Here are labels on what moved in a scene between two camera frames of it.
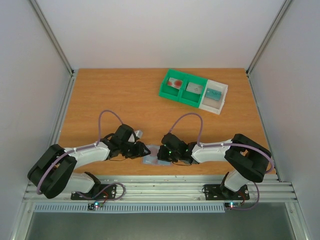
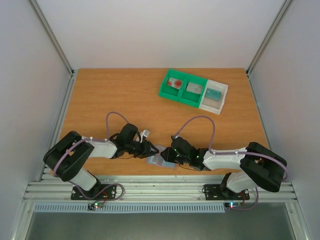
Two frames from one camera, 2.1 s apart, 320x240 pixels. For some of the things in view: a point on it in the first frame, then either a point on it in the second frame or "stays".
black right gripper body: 162,154 -> 171,154
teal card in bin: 213,94 stays
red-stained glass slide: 175,83 stays
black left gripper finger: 141,149 -> 152,150
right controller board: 232,205 stays
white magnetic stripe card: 194,88 stays
